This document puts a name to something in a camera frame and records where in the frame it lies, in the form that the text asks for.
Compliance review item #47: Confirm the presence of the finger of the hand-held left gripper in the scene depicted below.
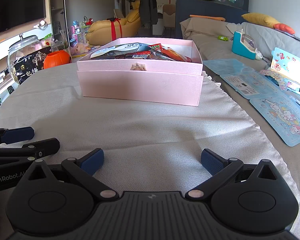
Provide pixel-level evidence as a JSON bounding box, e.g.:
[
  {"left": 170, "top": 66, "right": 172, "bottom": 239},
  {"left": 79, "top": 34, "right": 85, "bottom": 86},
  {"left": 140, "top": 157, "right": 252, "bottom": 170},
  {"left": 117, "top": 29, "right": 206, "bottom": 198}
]
[
  {"left": 0, "top": 137, "right": 60, "bottom": 160},
  {"left": 0, "top": 126, "right": 35, "bottom": 145}
]

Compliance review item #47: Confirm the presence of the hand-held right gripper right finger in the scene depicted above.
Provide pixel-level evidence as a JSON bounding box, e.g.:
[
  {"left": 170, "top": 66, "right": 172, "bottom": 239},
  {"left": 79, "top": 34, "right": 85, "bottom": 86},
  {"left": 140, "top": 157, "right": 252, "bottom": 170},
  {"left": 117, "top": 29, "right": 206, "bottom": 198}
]
[{"left": 185, "top": 149, "right": 278, "bottom": 202}]

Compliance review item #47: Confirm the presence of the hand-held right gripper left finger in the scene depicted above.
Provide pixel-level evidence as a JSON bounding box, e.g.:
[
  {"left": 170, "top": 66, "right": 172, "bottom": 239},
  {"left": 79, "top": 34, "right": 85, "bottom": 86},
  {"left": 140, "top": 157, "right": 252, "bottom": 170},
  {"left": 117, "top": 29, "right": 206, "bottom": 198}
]
[{"left": 27, "top": 148, "right": 119, "bottom": 202}]

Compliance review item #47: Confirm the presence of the pink gift box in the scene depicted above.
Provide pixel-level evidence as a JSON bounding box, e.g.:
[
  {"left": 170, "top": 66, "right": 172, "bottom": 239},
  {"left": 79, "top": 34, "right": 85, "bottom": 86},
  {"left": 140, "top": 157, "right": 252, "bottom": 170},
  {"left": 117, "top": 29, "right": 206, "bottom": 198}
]
[{"left": 76, "top": 37, "right": 204, "bottom": 107}]

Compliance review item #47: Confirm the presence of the blue white seaweed snack bag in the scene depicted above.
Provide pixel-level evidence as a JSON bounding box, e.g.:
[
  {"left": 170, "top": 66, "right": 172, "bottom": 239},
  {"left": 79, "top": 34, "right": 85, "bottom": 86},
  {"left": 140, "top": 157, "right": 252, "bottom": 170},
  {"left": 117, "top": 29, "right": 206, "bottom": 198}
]
[{"left": 91, "top": 43, "right": 150, "bottom": 59}]

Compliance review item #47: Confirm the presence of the large red snack packet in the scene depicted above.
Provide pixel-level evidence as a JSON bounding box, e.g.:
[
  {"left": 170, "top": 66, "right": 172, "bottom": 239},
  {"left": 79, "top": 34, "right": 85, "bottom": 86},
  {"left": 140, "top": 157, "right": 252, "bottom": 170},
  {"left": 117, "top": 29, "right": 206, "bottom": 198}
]
[{"left": 160, "top": 49, "right": 190, "bottom": 62}]

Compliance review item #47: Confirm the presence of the black snack bag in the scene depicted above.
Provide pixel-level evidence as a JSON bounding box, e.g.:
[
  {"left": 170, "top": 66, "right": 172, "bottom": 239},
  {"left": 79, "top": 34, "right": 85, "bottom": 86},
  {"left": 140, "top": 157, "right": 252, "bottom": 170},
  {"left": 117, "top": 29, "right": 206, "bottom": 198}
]
[{"left": 13, "top": 46, "right": 52, "bottom": 85}]

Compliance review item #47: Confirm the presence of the blue cartoon packaging sheet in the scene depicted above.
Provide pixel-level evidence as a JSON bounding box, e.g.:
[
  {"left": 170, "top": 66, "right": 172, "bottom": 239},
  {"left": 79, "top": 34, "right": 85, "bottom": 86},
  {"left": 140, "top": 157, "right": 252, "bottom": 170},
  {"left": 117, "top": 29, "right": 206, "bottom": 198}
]
[{"left": 249, "top": 94, "right": 300, "bottom": 147}]

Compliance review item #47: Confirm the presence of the orange pumpkin bucket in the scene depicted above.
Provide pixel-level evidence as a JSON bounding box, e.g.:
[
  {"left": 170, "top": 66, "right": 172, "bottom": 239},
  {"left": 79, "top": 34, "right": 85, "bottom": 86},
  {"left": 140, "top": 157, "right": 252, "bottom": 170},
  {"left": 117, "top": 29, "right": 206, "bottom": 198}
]
[{"left": 43, "top": 50, "right": 72, "bottom": 70}]

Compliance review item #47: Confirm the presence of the glass jar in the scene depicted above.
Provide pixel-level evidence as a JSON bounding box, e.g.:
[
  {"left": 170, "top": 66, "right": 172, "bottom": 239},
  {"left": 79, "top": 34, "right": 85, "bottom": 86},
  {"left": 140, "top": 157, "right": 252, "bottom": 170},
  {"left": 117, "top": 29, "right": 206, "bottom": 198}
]
[{"left": 7, "top": 34, "right": 44, "bottom": 86}]

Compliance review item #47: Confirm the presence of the light blue packaging sheet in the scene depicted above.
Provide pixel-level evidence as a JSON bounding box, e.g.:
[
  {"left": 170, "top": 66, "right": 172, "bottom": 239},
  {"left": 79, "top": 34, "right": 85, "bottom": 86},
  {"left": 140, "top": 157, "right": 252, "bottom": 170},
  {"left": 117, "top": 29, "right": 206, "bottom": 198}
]
[{"left": 202, "top": 58, "right": 278, "bottom": 100}]

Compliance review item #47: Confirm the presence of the pink plush doll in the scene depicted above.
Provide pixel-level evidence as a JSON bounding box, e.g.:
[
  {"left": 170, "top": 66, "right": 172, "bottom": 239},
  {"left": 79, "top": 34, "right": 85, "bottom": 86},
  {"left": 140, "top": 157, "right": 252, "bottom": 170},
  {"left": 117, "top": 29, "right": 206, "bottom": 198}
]
[{"left": 70, "top": 42, "right": 89, "bottom": 55}]

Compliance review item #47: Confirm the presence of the grey covered sofa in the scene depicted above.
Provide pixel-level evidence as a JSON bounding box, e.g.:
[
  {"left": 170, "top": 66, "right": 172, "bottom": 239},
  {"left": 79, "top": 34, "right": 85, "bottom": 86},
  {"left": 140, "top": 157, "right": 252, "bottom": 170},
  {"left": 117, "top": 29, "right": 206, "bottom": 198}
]
[{"left": 180, "top": 17, "right": 300, "bottom": 85}]

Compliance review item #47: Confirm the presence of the blue toy machine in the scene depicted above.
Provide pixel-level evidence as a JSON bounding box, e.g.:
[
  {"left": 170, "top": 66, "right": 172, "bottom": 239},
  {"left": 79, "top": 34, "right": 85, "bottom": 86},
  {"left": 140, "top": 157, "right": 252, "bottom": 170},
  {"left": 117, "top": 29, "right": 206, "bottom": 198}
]
[{"left": 231, "top": 29, "right": 263, "bottom": 60}]

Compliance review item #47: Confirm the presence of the cartoon sticker card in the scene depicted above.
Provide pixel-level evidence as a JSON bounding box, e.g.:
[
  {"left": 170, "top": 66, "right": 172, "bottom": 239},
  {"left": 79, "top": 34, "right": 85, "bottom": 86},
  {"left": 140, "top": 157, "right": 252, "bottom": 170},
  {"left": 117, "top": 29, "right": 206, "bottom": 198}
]
[{"left": 269, "top": 47, "right": 300, "bottom": 85}]

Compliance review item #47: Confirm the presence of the yellow beanbag sofa red ribbon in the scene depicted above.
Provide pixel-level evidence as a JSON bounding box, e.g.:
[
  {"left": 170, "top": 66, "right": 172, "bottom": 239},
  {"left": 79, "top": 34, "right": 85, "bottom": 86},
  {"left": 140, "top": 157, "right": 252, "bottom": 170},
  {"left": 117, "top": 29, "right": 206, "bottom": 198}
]
[{"left": 86, "top": 0, "right": 143, "bottom": 46}]

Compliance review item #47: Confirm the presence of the black television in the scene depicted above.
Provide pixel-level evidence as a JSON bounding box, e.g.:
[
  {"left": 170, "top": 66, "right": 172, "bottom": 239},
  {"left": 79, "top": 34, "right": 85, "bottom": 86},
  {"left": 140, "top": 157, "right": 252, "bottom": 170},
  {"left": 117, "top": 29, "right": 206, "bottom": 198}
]
[{"left": 0, "top": 0, "right": 47, "bottom": 38}]

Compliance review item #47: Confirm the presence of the long orange cushion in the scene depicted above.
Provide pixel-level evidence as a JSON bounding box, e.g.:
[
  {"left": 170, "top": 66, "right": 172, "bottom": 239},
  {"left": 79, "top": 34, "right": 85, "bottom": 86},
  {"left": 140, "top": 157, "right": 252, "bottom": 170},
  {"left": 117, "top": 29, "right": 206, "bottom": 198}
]
[{"left": 189, "top": 14, "right": 226, "bottom": 22}]

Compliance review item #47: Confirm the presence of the yellow pillow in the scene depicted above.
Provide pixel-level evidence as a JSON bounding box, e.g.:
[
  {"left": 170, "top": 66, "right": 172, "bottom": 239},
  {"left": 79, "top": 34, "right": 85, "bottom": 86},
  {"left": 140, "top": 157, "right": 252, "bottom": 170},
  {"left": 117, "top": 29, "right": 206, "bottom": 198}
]
[{"left": 241, "top": 12, "right": 282, "bottom": 29}]

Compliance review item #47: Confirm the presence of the orange plush toy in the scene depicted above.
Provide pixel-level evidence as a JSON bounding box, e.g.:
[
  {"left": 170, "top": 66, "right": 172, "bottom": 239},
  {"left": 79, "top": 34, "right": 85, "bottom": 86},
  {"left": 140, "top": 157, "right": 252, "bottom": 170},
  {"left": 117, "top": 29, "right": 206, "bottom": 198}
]
[{"left": 274, "top": 23, "right": 296, "bottom": 35}]

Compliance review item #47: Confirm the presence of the beige dining chair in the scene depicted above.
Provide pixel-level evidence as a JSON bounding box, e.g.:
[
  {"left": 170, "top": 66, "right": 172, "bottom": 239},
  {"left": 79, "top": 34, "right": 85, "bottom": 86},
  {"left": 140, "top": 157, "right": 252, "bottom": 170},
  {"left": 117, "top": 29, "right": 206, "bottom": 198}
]
[{"left": 162, "top": 4, "right": 177, "bottom": 28}]

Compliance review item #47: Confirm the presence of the dark blue partition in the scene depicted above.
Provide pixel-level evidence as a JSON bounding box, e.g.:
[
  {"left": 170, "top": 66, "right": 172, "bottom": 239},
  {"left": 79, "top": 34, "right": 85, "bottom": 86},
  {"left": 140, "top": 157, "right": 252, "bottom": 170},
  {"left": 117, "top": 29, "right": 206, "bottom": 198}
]
[{"left": 175, "top": 0, "right": 249, "bottom": 40}]

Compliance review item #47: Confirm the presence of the dark coat on rack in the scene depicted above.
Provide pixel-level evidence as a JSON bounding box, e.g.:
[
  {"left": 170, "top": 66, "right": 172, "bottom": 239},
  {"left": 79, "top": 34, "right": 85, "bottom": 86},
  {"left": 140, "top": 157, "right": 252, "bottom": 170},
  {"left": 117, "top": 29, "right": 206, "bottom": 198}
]
[{"left": 126, "top": 0, "right": 158, "bottom": 25}]

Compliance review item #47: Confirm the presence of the white wall shelf unit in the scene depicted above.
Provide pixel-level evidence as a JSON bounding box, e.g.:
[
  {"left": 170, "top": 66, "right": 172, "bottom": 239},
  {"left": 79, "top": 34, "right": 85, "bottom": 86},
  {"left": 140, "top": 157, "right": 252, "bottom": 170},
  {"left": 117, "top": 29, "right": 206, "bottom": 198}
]
[{"left": 46, "top": 0, "right": 68, "bottom": 43}]

